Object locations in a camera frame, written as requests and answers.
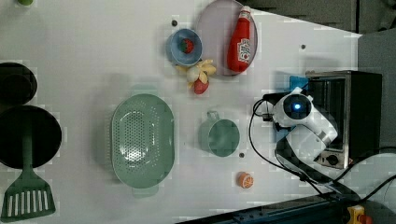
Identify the red ketchup bottle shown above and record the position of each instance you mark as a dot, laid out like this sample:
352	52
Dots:
238	54

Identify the small strawberry in bowl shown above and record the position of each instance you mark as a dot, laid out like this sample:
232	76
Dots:
186	45

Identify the black round pan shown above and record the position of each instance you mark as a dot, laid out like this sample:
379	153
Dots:
46	135

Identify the yellow red clamp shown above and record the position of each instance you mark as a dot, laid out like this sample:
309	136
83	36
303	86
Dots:
357	215

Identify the peeled toy banana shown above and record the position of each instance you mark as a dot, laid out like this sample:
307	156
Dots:
199	71

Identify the blue bowl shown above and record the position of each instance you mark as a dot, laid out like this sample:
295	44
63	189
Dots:
176	56

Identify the red toy strawberry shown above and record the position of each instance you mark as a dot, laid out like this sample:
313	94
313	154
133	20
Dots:
199	87

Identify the green slotted spatula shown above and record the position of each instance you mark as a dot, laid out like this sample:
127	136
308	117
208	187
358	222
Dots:
29	196

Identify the green cup with handle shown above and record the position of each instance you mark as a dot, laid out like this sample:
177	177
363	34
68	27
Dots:
218	136

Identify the grey round plate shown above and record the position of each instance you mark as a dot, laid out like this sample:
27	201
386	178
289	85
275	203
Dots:
215	27

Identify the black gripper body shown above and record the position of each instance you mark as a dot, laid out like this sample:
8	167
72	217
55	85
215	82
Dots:
271	99

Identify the green toy cylinder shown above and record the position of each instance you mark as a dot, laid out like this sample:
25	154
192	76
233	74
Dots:
26	2

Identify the black round lid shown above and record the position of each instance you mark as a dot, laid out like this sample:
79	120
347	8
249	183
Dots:
18	84

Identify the black toaster oven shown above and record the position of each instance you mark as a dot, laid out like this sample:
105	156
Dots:
351	101

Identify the orange slice toy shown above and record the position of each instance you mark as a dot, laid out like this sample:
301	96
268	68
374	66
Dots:
245	180

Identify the green colander basket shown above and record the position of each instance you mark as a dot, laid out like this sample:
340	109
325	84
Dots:
142	141

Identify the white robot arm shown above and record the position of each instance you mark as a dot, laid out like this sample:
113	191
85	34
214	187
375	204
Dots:
310	134

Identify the blue metal frame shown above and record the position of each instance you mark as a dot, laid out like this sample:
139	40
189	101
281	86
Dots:
329	208

